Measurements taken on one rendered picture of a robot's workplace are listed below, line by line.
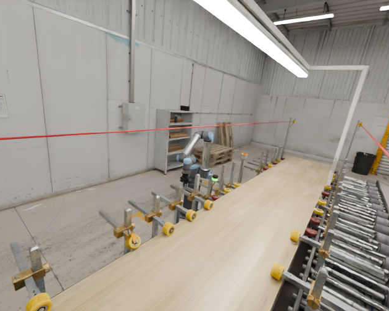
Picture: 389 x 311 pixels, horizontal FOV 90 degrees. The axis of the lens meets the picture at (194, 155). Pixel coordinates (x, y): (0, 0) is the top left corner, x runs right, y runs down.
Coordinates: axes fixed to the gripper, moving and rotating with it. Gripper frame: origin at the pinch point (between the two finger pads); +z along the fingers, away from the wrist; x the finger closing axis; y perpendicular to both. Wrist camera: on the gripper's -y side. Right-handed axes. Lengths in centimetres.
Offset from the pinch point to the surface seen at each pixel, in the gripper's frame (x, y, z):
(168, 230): 77, -53, -14
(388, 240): -67, -182, -5
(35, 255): 146, -33, -25
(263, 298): 73, -120, -11
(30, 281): 149, -36, -15
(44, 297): 148, -51, -17
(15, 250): 150, -9, -14
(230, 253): 58, -92, -10
